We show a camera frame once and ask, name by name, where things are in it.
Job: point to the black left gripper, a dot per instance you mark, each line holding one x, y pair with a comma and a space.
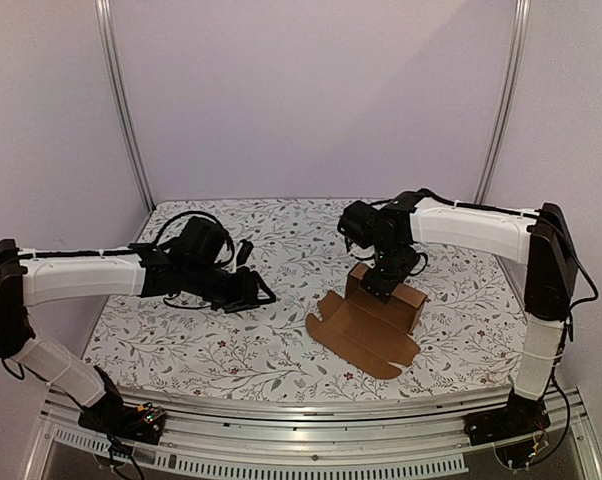
243, 299

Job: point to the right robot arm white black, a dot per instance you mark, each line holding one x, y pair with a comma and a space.
537, 239

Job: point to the aluminium front rail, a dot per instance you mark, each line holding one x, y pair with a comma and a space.
419, 438

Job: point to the floral patterned table mat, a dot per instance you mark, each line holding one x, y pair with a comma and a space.
470, 334

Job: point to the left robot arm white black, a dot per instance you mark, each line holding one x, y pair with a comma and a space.
30, 278

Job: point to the left aluminium frame post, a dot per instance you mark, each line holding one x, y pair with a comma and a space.
107, 33

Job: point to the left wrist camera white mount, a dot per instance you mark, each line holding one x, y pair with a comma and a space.
243, 251

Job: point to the brown cardboard box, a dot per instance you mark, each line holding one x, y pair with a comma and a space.
371, 335

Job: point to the right aluminium frame post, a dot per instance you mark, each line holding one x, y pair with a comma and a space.
511, 76

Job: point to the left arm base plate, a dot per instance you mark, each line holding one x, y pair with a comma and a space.
142, 423

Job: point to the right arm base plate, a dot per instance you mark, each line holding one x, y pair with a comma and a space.
499, 424

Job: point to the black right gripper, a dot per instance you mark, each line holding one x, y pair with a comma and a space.
379, 288

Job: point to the aluminium frame post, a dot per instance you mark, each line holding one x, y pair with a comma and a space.
511, 76
107, 33

